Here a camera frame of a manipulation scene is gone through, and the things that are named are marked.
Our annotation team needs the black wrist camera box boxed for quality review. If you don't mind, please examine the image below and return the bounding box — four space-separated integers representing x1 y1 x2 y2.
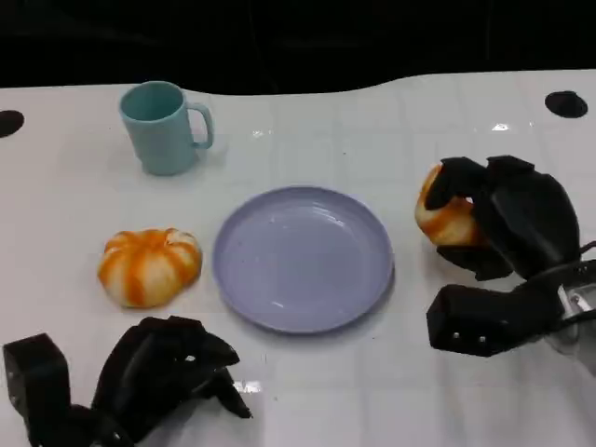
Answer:
426 282 564 359
2 332 74 423

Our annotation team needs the orange and white bread roll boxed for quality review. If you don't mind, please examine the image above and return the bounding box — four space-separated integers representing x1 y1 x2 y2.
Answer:
96 226 204 309
413 162 490 248

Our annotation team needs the black table grommet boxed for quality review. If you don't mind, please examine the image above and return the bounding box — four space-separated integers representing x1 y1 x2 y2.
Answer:
0 110 25 139
544 90 589 120

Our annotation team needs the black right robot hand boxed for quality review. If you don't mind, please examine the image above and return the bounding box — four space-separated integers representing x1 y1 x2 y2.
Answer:
426 156 583 283

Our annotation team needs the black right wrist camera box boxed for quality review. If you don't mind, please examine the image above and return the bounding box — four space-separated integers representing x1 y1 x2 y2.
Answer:
426 282 564 359

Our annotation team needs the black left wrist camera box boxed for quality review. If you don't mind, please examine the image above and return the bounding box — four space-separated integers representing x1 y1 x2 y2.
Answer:
2 332 74 423

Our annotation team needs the pale green mug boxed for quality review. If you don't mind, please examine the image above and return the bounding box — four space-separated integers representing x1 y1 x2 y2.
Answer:
118 80 215 177

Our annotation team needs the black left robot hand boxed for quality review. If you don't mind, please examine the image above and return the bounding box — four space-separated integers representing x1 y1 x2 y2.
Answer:
90 316 252 443

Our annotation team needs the lilac plate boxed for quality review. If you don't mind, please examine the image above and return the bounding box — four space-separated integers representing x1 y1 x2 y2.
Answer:
212 184 396 335

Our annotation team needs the black backdrop curtain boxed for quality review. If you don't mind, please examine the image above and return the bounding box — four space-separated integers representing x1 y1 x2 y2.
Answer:
0 0 596 97

